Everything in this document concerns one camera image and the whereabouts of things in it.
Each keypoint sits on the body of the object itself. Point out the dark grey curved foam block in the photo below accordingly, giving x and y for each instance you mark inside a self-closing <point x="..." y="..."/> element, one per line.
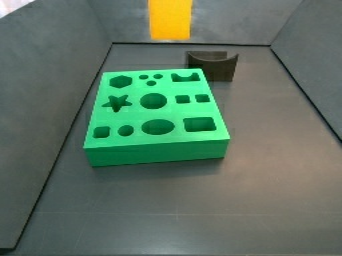
<point x="216" y="63"/>

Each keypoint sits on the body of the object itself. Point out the green shape sorter block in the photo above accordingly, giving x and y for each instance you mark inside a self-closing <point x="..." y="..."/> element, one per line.
<point x="154" y="116"/>

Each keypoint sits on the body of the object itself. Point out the yellow vertical strip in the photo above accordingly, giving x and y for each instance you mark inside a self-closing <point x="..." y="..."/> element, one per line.
<point x="170" y="19"/>

